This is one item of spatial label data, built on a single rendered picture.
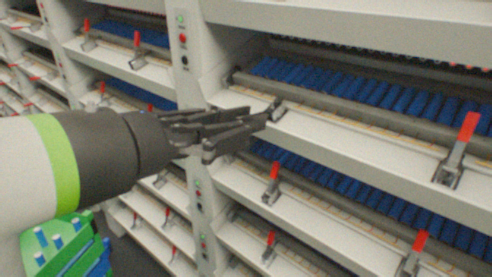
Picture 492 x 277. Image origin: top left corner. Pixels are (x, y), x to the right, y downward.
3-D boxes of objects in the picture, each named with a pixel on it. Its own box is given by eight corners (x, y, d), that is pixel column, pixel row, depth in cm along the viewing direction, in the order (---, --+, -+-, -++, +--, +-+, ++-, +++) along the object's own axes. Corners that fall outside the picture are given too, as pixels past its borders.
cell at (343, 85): (354, 83, 56) (338, 103, 53) (345, 80, 57) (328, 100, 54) (355, 74, 54) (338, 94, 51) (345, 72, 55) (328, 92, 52)
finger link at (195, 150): (157, 133, 34) (180, 151, 30) (196, 127, 37) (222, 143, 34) (156, 152, 35) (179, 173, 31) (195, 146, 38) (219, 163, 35)
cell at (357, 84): (365, 85, 54) (349, 106, 51) (356, 83, 55) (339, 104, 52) (366, 77, 53) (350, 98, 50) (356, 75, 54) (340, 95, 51)
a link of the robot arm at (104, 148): (75, 122, 23) (31, 91, 28) (83, 246, 27) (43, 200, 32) (146, 111, 27) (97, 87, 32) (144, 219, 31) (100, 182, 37)
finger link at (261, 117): (236, 116, 43) (239, 118, 42) (264, 111, 48) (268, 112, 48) (233, 136, 44) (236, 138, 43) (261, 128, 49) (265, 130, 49)
